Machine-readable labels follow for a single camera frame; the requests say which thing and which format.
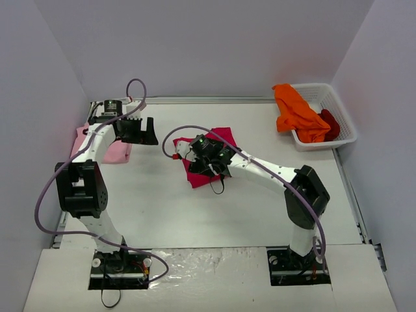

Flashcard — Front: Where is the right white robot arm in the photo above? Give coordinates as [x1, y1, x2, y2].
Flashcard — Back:
[175, 135, 330, 268]

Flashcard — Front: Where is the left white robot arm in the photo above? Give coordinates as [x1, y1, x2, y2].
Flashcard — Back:
[55, 96, 159, 272]

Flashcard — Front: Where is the folded pink t shirt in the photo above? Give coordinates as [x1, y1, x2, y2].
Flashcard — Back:
[71, 123, 133, 164]

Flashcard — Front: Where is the orange t shirt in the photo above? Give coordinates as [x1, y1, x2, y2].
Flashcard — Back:
[272, 84, 331, 144]

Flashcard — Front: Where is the dark red t shirt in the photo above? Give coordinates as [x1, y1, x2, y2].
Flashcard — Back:
[318, 109, 341, 142]

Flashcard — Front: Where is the white plastic basket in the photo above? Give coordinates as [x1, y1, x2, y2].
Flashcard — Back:
[291, 83, 357, 152]

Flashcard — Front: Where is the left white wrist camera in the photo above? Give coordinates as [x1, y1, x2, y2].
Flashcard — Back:
[125, 97, 146, 120]

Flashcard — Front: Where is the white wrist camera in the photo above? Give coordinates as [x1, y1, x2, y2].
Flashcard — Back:
[172, 140, 194, 161]
[125, 97, 146, 120]

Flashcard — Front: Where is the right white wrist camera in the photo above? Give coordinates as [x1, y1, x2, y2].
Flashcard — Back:
[172, 140, 194, 161]

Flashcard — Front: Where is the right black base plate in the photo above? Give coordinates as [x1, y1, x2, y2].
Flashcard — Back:
[266, 246, 331, 287]

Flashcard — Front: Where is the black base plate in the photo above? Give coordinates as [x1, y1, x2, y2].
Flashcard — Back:
[88, 251, 150, 291]
[266, 246, 331, 287]

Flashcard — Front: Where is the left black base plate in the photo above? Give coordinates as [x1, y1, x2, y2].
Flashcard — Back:
[88, 251, 150, 291]

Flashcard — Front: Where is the thin black cable loop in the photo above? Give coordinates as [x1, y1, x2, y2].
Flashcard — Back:
[99, 272, 122, 309]

